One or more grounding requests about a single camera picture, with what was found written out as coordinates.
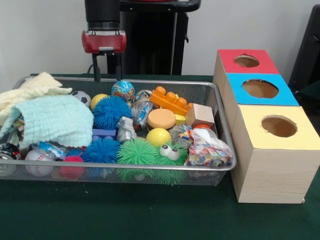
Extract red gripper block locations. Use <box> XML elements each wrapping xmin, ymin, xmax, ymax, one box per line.
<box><xmin>81</xmin><ymin>30</ymin><xmax>127</xmax><ymax>82</ymax></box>

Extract mint green muslin cloth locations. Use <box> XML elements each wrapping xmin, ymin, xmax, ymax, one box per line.
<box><xmin>0</xmin><ymin>95</ymin><xmax>95</xmax><ymax>150</ymax></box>

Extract cream yellow muslin cloth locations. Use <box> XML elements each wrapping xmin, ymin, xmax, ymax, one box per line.
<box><xmin>0</xmin><ymin>72</ymin><xmax>74</xmax><ymax>126</ymax></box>

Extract shallow clear mesh bin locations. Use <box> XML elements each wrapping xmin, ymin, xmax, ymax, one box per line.
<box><xmin>0</xmin><ymin>76</ymin><xmax>237</xmax><ymax>187</ymax></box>

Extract wooden box with three holes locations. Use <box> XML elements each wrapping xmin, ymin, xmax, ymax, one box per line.
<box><xmin>213</xmin><ymin>48</ymin><xmax>320</xmax><ymax>204</ymax></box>

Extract blue globe ball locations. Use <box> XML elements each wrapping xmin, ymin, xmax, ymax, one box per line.
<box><xmin>111</xmin><ymin>80</ymin><xmax>136</xmax><ymax>102</ymax></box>

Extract blue spiky ball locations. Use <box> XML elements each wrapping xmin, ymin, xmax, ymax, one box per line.
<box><xmin>93</xmin><ymin>95</ymin><xmax>134</xmax><ymax>131</ymax></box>
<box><xmin>81</xmin><ymin>137</ymin><xmax>121</xmax><ymax>164</ymax></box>

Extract orange toy building blocks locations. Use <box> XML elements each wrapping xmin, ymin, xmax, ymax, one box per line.
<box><xmin>150</xmin><ymin>86</ymin><xmax>194</xmax><ymax>117</ymax></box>

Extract round orange disc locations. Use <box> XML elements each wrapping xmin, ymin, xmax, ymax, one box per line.
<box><xmin>147</xmin><ymin>108</ymin><xmax>177</xmax><ymax>131</ymax></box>

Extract green spiky ball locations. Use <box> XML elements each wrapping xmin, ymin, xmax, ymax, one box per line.
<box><xmin>116</xmin><ymin>138</ymin><xmax>159</xmax><ymax>167</ymax></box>

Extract small wooden cube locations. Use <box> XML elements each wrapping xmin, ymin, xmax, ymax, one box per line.
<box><xmin>185</xmin><ymin>103</ymin><xmax>216</xmax><ymax>130</ymax></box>

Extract green furry googly-eyed toy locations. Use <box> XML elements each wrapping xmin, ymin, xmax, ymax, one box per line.
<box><xmin>152</xmin><ymin>142</ymin><xmax>189</xmax><ymax>186</ymax></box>

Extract colourful printed packet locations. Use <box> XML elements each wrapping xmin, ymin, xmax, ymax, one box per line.
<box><xmin>185</xmin><ymin>127</ymin><xmax>234</xmax><ymax>167</ymax></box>

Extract dark green table cloth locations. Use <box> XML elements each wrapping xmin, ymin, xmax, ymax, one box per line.
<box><xmin>0</xmin><ymin>74</ymin><xmax>320</xmax><ymax>240</ymax></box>

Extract black upright panel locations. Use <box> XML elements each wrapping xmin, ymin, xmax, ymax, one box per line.
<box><xmin>289</xmin><ymin>5</ymin><xmax>320</xmax><ymax>94</ymax></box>

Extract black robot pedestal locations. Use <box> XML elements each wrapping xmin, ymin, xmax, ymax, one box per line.
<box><xmin>119</xmin><ymin>0</ymin><xmax>202</xmax><ymax>76</ymax></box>

